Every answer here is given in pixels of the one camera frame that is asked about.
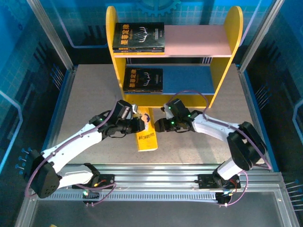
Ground black book with antlers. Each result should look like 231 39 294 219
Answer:
112 22 165 52
122 68 164 93

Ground dark book with man portrait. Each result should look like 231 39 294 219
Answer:
113 49 165 54

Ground black connector box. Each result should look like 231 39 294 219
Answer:
216 192 232 205
82 190 100 204

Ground book with yellow spine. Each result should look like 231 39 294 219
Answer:
114 52 165 56

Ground yellow bookshelf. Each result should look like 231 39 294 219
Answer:
105 6 244 109

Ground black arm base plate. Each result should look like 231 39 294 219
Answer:
197 174 241 190
72 174 116 190

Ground aluminium frame rails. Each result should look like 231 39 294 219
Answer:
29 164 288 192

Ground purple cable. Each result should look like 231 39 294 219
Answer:
25 100 119 206
174 89 273 206

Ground grey slotted cable duct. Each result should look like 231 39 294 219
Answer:
37 191 218 202

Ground aluminium frame post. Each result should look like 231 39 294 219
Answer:
238 0 285 72
26 0 79 71

